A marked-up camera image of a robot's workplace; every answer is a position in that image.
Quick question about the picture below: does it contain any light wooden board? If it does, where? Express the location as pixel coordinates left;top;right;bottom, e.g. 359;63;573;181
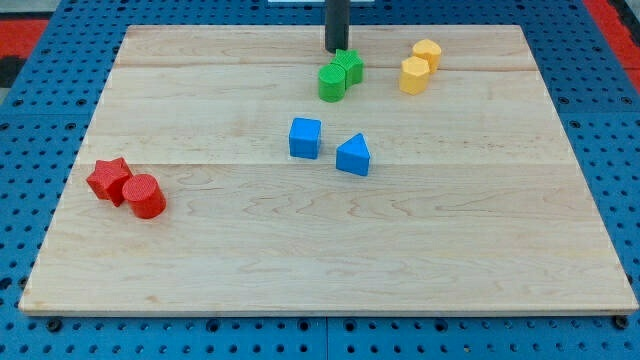
19;25;638;317

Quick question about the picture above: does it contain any blue triangle block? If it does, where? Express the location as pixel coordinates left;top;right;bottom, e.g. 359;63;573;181
336;133;371;176

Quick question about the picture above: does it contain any blue cube block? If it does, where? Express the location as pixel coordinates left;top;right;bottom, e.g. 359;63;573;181
288;118;321;159

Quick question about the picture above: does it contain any green cylinder block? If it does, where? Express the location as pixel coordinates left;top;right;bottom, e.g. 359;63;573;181
318;64;346;102

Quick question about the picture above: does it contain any green star block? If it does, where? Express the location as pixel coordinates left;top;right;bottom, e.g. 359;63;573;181
331;49;364;88

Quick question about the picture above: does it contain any yellow hexagon block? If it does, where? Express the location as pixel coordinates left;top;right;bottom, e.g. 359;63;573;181
399;56;430;95

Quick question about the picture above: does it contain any yellow heart block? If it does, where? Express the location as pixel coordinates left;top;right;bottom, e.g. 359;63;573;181
412;39;442;74

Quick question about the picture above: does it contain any red cylinder block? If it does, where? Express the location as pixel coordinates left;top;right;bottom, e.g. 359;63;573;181
122;174;166;219

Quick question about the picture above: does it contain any red star block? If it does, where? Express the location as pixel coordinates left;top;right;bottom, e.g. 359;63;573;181
86;157;133;207

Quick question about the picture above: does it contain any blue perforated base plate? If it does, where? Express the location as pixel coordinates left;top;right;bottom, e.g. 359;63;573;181
1;0;639;359

